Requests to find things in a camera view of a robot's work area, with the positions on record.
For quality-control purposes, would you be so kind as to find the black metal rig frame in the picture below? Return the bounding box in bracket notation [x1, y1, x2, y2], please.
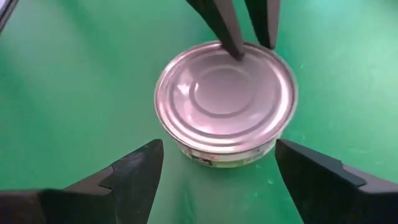
[0, 0, 19, 34]

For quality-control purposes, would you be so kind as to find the green table mat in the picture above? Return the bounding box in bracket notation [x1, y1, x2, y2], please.
[0, 0, 398, 224]

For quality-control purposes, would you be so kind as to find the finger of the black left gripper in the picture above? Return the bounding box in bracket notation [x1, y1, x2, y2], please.
[185, 0, 246, 62]
[244, 0, 281, 50]

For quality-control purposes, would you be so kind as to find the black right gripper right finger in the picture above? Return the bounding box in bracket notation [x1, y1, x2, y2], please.
[275, 139, 398, 224]

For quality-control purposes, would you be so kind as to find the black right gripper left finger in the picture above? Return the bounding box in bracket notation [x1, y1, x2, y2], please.
[0, 139, 165, 224]

